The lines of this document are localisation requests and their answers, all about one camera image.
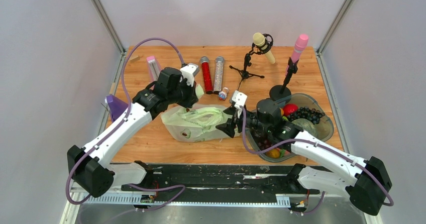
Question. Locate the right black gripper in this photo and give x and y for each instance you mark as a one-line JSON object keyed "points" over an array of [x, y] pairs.
{"points": [[228, 127]]}

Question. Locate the small cartoon figurine toy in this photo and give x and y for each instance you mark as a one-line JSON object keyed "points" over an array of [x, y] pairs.
{"points": [[223, 94]]}

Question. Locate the silver glitter microphone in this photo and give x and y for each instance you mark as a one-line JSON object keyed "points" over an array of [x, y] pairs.
{"points": [[218, 77]]}

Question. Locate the black grape bunch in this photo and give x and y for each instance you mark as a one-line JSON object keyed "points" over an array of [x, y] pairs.
{"points": [[310, 114]]}

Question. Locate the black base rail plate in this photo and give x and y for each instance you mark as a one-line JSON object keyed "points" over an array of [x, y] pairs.
{"points": [[224, 183]]}

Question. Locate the green netted melon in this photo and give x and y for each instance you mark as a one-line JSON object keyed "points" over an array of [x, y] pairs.
{"points": [[306, 125]]}

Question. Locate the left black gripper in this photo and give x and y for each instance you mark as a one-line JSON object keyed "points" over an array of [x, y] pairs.
{"points": [[192, 99]]}

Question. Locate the red grape bunch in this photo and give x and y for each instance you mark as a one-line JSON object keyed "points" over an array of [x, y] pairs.
{"points": [[264, 144]]}

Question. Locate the purple metronome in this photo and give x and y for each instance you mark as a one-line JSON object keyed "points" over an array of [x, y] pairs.
{"points": [[116, 106]]}

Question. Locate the wooden strip on rail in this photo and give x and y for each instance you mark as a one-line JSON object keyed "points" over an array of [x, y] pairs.
{"points": [[112, 88]]}

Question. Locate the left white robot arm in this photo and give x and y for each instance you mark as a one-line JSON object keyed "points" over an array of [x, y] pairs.
{"points": [[89, 166]]}

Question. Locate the red glitter microphone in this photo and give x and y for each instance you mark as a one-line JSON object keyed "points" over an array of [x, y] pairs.
{"points": [[204, 61]]}

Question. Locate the red apple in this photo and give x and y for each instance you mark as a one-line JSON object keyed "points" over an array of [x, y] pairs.
{"points": [[290, 108]]}

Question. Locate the pink microphone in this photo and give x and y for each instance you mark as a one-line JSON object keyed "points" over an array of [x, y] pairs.
{"points": [[299, 46]]}

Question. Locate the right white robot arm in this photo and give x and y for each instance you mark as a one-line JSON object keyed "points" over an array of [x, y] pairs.
{"points": [[365, 183]]}

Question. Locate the pink metronome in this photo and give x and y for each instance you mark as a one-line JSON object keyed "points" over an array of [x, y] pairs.
{"points": [[153, 67]]}

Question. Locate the small wooden block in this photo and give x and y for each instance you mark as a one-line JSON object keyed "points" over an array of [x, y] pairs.
{"points": [[134, 58]]}

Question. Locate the cream microphone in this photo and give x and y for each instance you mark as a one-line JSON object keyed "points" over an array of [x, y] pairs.
{"points": [[264, 43]]}

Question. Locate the black round-base microphone stand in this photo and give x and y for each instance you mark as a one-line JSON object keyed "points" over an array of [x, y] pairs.
{"points": [[278, 92]]}

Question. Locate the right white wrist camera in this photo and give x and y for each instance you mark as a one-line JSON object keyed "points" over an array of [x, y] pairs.
{"points": [[238, 99]]}

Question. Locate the black tripod microphone stand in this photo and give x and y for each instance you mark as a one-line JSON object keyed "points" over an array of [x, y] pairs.
{"points": [[244, 73]]}

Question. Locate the orange yellow fruit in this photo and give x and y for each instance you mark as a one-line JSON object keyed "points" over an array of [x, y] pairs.
{"points": [[274, 153]]}

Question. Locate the grey transparent fruit basket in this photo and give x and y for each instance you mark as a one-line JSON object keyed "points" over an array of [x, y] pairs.
{"points": [[325, 128]]}

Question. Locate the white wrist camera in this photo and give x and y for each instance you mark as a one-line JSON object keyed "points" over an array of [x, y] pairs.
{"points": [[238, 99], [189, 73]]}

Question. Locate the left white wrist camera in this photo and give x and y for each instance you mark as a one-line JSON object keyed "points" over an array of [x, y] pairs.
{"points": [[189, 73]]}

